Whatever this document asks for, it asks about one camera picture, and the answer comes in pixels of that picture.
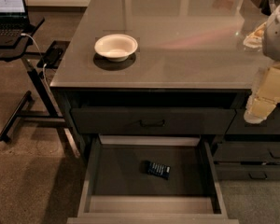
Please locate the blue rxbar wrapper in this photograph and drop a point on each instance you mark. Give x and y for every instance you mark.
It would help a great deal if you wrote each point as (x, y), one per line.
(158, 170)

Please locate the open grey middle drawer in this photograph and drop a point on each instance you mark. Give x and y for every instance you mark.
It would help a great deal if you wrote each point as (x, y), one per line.
(118, 190)

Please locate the right grey middle drawer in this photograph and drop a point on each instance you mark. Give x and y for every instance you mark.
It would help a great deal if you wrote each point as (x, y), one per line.
(248, 152)

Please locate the right grey top drawer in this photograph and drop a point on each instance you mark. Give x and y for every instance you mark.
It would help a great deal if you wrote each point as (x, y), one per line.
(269, 126)

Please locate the black laptop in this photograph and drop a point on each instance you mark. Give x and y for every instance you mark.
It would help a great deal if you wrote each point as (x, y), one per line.
(14, 20)

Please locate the white paper bowl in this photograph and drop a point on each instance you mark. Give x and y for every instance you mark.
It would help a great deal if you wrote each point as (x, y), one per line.
(116, 48)

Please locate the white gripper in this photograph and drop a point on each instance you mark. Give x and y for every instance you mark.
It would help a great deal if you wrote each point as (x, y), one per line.
(277, 37)

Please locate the right grey bottom drawer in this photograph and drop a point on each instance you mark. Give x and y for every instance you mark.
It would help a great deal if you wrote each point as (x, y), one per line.
(248, 172)

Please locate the grey counter cabinet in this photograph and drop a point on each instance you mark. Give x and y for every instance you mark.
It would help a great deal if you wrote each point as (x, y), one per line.
(190, 55)

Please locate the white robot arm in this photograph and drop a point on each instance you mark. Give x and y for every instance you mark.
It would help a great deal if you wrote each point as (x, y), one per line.
(271, 38)

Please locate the black drawer handle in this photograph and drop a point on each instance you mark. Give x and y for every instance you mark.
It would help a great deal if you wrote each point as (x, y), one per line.
(152, 123)

